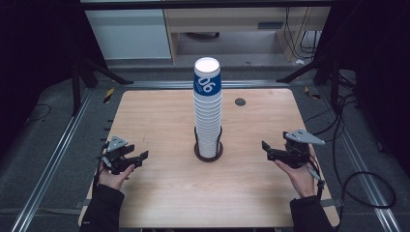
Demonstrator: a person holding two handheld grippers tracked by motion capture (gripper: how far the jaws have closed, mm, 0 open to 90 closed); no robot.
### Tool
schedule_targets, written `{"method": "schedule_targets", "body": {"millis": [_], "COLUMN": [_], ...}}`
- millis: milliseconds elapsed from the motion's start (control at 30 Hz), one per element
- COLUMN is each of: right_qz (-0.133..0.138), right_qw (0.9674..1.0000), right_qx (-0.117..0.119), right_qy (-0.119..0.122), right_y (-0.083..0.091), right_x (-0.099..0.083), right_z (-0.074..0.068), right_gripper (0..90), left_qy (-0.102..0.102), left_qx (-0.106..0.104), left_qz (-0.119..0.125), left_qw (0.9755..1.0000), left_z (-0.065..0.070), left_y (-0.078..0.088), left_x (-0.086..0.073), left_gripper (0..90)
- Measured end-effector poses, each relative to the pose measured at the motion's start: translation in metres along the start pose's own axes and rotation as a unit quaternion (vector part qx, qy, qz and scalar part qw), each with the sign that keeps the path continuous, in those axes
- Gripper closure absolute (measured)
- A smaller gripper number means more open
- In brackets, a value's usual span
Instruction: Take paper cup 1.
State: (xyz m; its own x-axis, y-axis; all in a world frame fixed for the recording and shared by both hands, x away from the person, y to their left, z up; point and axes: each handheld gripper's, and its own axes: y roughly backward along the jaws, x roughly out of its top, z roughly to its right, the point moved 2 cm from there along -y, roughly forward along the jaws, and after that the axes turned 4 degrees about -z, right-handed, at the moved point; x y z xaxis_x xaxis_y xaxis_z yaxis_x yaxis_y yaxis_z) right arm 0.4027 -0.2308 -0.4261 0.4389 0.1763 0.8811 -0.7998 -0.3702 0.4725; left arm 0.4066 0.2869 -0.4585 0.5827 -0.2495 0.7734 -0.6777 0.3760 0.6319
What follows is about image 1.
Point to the light wooden desk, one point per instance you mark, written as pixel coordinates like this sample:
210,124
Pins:
225,17

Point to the yellow black tape strip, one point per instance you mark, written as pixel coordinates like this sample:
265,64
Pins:
311,93
108,95

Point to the black metal stand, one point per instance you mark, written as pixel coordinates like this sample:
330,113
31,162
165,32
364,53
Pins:
333,80
76,87

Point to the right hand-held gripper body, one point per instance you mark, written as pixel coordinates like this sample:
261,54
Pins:
299,151

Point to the aluminium floor rail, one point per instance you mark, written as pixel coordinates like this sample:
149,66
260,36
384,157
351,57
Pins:
364,170
48,174
161,84

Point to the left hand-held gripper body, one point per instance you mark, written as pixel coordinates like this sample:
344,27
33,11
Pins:
116,143

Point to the grey table bracket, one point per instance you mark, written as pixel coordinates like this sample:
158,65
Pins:
333,203
82,203

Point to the small white floor object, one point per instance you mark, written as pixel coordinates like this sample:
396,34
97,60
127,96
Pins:
299,61

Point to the black curtain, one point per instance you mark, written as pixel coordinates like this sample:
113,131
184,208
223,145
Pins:
380,64
32,64

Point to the round dark table grommet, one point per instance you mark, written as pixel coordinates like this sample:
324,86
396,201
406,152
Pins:
240,102

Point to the white cabinet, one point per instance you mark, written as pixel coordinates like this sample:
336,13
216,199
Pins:
129,34

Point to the stack of ribbed paper cups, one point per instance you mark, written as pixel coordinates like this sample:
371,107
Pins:
208,109

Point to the person's right hand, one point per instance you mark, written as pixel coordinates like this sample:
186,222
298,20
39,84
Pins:
303,180

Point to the person's left hand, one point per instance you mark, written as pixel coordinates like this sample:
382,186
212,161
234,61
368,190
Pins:
112,180

